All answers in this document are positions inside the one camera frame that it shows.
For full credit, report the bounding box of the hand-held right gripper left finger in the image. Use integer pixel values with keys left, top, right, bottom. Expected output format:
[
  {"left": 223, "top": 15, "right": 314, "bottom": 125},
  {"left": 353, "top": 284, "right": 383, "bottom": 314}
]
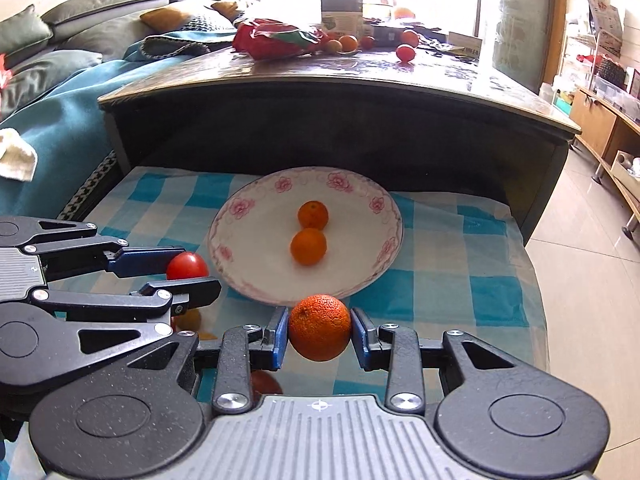
[{"left": 150, "top": 306, "right": 291, "bottom": 415}]

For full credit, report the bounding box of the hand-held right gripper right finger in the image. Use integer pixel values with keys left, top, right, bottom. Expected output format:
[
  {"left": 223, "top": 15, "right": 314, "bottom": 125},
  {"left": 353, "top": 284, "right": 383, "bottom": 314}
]
[{"left": 350, "top": 306, "right": 557, "bottom": 414}]

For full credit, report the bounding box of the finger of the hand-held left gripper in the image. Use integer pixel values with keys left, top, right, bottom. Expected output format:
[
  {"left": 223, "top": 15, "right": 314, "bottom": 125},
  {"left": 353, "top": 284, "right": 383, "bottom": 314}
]
[
  {"left": 30, "top": 277, "right": 222, "bottom": 343},
  {"left": 19, "top": 217, "right": 187, "bottom": 282}
]

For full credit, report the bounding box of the large dark orange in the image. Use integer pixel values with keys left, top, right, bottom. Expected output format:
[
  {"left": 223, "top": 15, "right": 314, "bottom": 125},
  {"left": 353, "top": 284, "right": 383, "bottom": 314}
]
[{"left": 288, "top": 294, "right": 352, "bottom": 362}]

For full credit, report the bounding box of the floral white plate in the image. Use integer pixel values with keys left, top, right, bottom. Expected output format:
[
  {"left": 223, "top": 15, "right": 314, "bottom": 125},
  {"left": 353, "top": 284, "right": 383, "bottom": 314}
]
[{"left": 207, "top": 166, "right": 405, "bottom": 306}]

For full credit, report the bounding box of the yellow-orange fruit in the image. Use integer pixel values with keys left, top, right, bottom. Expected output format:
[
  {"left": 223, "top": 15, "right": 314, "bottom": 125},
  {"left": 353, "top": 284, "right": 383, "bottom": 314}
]
[{"left": 171, "top": 308, "right": 203, "bottom": 334}]

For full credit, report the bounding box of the blue white checkered cloth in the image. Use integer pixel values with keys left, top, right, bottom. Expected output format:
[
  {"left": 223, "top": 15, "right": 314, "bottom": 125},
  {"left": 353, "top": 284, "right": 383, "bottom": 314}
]
[{"left": 47, "top": 166, "right": 551, "bottom": 408}]

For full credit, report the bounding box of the white towel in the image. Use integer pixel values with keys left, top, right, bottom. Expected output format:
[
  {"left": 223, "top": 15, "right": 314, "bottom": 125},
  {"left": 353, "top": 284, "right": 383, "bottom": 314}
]
[{"left": 0, "top": 128, "right": 39, "bottom": 181}]

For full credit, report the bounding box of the teal blanket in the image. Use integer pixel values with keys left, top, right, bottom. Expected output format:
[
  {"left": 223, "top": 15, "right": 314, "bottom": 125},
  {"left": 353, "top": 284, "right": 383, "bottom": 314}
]
[{"left": 0, "top": 42, "right": 201, "bottom": 222}]

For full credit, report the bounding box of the dark coffee table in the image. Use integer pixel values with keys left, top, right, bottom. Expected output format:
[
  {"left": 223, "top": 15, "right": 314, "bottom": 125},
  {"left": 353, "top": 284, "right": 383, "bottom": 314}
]
[{"left": 97, "top": 42, "right": 584, "bottom": 247}]

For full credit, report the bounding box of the mustard pillow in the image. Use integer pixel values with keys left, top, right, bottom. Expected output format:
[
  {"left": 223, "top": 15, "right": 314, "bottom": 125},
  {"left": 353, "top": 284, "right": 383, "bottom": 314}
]
[{"left": 139, "top": 7, "right": 174, "bottom": 31}]

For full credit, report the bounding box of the grey-green cushion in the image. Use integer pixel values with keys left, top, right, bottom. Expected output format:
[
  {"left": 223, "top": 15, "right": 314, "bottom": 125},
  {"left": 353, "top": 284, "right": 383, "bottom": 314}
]
[{"left": 0, "top": 4, "right": 54, "bottom": 57}]

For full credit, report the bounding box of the dark patterned pillow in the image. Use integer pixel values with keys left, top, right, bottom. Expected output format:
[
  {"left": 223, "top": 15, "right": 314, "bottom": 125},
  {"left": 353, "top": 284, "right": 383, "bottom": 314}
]
[{"left": 175, "top": 12, "right": 239, "bottom": 34}]

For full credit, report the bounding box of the red plastic bag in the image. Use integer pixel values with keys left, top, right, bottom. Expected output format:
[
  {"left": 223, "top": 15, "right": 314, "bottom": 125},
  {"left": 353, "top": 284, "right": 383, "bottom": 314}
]
[{"left": 233, "top": 18, "right": 329, "bottom": 61}]

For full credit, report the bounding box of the grey sofa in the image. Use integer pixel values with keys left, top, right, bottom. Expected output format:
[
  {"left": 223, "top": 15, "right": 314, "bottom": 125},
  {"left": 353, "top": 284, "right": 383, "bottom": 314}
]
[{"left": 0, "top": 0, "right": 253, "bottom": 126}]

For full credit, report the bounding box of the grey cardboard box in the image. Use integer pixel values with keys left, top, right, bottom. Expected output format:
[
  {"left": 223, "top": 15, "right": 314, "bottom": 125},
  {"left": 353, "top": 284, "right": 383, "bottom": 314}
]
[{"left": 320, "top": 0, "right": 365, "bottom": 36}]

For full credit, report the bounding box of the wooden cabinet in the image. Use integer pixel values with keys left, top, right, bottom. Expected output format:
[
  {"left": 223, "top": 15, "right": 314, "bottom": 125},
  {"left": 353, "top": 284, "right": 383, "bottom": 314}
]
[{"left": 569, "top": 85, "right": 640, "bottom": 198}]

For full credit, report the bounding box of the white paper calendar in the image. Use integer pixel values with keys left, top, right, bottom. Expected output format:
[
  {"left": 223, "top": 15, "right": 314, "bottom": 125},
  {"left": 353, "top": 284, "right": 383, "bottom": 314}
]
[{"left": 584, "top": 0, "right": 627, "bottom": 57}]

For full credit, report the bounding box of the wire rack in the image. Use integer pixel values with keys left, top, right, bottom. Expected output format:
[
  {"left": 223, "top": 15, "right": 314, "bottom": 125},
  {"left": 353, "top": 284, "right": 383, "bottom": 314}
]
[{"left": 565, "top": 34, "right": 640, "bottom": 113}]

